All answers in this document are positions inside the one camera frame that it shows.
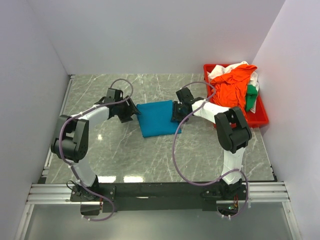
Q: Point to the black base beam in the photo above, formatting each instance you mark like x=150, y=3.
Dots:
x=158, y=196

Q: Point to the green t shirt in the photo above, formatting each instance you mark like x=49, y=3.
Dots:
x=250, y=98

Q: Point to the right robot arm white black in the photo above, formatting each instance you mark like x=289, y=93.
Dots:
x=233, y=135

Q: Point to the blue t shirt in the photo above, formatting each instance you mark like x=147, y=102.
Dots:
x=155, y=119

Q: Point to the aluminium rail frame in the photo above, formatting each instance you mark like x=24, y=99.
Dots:
x=118, y=153

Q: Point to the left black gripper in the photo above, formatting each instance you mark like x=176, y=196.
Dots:
x=131, y=110

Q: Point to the white t shirt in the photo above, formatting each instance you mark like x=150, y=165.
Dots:
x=219, y=70

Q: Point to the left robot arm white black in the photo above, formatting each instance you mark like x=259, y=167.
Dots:
x=70, y=141

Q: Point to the red plastic bin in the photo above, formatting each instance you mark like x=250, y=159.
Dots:
x=255, y=120

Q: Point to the orange t shirt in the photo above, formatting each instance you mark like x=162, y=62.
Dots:
x=231, y=87

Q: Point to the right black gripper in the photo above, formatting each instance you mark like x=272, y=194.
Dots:
x=175, y=115

